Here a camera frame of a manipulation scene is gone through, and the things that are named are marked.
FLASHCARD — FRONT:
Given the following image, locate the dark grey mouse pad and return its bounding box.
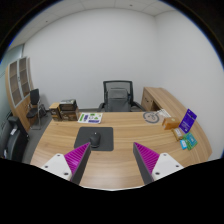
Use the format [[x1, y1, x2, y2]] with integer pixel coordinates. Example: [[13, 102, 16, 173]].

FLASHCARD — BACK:
[[74, 127, 114, 151]]

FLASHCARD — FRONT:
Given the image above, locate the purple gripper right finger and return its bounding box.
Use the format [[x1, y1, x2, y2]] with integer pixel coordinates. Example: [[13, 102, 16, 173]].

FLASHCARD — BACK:
[[131, 142, 184, 186]]

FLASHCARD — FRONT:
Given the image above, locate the white paper sheet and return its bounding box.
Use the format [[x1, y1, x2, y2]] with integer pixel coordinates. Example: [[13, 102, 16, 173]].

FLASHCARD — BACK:
[[156, 109, 171, 118]]

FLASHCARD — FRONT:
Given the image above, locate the wooden side desk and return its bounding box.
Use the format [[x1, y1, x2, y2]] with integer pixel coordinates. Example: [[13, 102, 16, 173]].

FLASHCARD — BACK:
[[142, 87, 212, 163]]

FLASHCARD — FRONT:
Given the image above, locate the purple standing sign card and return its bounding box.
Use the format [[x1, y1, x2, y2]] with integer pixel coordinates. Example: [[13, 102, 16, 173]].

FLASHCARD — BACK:
[[179, 109, 197, 133]]

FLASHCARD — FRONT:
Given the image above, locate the wooden bookshelf cabinet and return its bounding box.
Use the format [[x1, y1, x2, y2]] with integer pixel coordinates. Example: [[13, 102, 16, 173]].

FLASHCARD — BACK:
[[5, 57, 34, 131]]

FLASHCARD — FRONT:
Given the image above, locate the black computer mouse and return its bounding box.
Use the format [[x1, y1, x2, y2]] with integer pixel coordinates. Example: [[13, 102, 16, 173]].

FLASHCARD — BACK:
[[89, 132, 101, 148]]

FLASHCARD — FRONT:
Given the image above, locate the white green sticker sheet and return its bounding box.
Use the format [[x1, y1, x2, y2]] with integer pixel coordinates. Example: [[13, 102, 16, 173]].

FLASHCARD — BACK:
[[78, 113, 103, 124]]

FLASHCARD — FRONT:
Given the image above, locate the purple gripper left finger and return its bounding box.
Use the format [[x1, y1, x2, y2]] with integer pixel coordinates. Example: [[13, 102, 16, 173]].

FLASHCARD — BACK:
[[40, 142, 92, 186]]

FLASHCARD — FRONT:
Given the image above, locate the brown cardboard box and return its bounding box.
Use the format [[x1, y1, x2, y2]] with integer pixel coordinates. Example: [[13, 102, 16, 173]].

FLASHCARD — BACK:
[[162, 117, 180, 130]]

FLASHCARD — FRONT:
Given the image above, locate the dark brown box stack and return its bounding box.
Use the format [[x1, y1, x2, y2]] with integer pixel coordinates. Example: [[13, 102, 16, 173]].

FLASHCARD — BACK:
[[49, 99, 79, 121]]

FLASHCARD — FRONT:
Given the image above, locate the black visitor chair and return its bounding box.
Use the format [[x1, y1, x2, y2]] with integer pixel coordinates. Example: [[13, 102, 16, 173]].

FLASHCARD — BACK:
[[26, 89, 47, 124]]

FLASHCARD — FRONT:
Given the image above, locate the black office chair left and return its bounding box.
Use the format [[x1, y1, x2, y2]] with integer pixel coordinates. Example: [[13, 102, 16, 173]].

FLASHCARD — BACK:
[[0, 116, 29, 162]]

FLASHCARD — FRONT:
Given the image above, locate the grey mesh office chair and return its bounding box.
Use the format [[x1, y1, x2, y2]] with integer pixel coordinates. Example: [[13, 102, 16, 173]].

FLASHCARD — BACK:
[[97, 80, 144, 112]]

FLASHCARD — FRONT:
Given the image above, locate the small tan box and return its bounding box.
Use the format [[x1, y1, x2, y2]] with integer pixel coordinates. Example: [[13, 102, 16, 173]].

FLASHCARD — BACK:
[[172, 128, 183, 140]]

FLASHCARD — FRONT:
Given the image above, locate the round grey disc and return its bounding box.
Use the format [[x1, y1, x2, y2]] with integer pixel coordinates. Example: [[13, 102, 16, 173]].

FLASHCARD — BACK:
[[143, 112, 159, 124]]

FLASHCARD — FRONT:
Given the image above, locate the small blue card box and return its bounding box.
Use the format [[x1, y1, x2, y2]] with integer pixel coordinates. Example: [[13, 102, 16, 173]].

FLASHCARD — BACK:
[[180, 140, 187, 150]]

